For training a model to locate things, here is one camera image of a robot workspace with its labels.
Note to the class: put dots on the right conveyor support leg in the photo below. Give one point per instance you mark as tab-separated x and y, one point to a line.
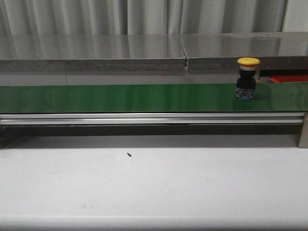
303	140

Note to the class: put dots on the conveyor support leg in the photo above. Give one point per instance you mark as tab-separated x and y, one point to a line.
303	140
3	137

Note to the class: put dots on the green conveyor belt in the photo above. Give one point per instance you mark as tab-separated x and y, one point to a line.
161	98

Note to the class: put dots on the push button contact block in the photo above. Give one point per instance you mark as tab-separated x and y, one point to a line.
246	83

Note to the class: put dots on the grey right back bench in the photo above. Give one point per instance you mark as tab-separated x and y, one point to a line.
217	52

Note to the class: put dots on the left conveyor support leg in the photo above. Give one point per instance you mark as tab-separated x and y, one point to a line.
3	137

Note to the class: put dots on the red plastic bin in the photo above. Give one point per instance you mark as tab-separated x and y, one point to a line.
289	79

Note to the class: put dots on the grey bench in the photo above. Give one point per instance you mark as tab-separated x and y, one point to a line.
217	52
91	53

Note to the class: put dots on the aluminium conveyor frame rail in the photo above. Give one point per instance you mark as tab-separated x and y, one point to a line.
153	118

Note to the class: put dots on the grey left back bench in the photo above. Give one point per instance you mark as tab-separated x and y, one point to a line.
91	53

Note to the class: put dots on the grey pleated curtain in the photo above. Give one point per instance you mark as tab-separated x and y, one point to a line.
137	17

